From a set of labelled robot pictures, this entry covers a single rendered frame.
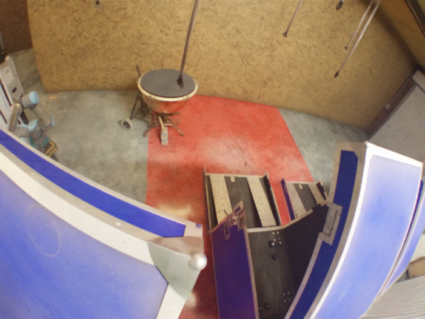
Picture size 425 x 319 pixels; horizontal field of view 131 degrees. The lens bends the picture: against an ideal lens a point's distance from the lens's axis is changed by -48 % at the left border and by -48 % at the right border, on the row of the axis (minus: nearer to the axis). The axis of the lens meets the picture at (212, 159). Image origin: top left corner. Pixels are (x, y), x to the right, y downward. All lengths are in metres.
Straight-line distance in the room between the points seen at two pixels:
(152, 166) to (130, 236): 2.16
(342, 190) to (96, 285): 0.60
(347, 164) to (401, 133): 6.19
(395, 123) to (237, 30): 5.51
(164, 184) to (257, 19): 2.73
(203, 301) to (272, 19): 3.80
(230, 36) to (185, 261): 3.06
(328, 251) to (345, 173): 0.25
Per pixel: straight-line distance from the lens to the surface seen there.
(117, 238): 0.21
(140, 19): 3.00
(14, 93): 4.37
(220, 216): 2.02
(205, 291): 2.01
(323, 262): 0.67
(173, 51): 3.11
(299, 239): 2.05
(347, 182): 0.58
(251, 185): 2.45
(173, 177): 2.27
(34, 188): 0.29
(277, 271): 2.13
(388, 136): 6.88
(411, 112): 6.75
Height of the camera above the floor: 1.96
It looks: 51 degrees down
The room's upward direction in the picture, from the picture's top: 23 degrees clockwise
